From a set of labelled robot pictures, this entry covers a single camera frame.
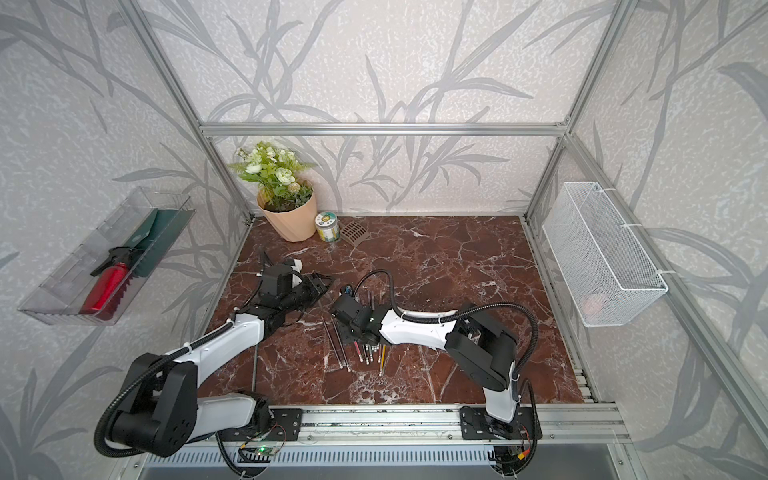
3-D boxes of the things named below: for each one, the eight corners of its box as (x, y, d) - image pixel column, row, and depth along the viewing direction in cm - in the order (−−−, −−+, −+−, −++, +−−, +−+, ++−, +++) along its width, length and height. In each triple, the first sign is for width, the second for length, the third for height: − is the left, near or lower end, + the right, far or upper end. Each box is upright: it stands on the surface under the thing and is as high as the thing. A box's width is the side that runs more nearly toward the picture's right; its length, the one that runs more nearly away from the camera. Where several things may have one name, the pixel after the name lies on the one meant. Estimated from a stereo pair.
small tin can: (318, 242, 114) (313, 228, 108) (322, 225, 119) (317, 211, 113) (338, 242, 114) (334, 228, 108) (341, 225, 119) (338, 211, 113)
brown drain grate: (339, 235, 117) (338, 230, 115) (355, 224, 121) (354, 219, 119) (354, 247, 113) (353, 242, 111) (370, 235, 117) (369, 230, 115)
